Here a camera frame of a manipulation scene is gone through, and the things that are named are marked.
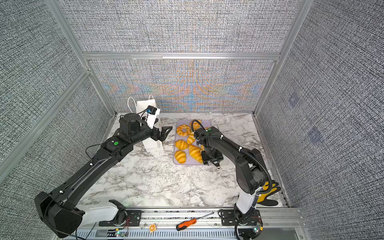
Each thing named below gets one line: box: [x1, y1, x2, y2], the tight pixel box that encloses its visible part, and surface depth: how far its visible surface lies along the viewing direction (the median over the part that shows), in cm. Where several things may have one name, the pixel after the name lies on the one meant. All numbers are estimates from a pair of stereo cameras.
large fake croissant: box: [188, 144, 205, 164], surface depth 94 cm
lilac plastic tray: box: [173, 119, 211, 165], surface depth 99 cm
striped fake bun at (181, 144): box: [175, 139, 189, 150], surface depth 99 cm
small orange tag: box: [149, 224, 157, 233], surface depth 72 cm
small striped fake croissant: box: [186, 133, 196, 145], surface depth 102 cm
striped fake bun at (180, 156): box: [175, 150, 187, 164], surface depth 94 cm
